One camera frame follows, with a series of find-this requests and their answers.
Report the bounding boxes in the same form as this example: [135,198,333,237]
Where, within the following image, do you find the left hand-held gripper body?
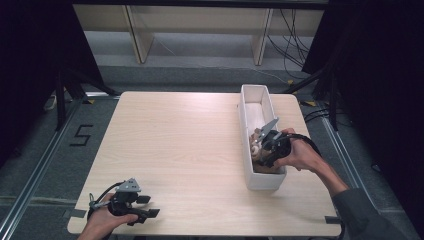
[107,177,144,218]

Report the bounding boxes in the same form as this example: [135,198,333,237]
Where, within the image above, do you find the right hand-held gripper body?
[255,117,293,168]

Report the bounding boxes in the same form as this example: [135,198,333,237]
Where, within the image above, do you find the brown sock with white toe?
[249,128,268,160]
[252,155,283,175]

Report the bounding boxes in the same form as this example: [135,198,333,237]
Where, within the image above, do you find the white rectangular storage box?
[238,83,288,192]

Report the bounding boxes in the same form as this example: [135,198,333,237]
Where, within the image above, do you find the person's right hand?
[273,128,327,173]

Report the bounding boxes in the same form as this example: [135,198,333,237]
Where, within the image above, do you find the person's left hand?
[86,193,140,238]

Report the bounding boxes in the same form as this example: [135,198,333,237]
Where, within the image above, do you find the black metal stand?
[54,68,122,132]
[283,66,340,132]

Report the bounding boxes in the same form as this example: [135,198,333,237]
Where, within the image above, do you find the black curtain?
[301,0,424,231]
[0,0,105,168]

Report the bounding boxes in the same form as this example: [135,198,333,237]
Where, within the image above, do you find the beige wooden shelf unit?
[73,3,326,66]

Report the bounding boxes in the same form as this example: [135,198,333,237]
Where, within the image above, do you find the left hand-held gripper cable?
[87,181,125,222]

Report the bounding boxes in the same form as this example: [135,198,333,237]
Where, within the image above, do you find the hand-held gripper cable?
[87,181,125,222]
[285,132,323,158]

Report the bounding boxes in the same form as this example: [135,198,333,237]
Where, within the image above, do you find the right hand-held gripper cable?
[285,132,323,158]

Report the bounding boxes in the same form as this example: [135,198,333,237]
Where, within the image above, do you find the black floor cables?
[303,106,335,124]

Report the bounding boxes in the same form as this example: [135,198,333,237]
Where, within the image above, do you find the metal floor rail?
[320,116,393,240]
[0,98,85,240]

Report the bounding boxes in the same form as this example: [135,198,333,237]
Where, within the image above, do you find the bundle of hanging black cables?
[266,8,313,72]

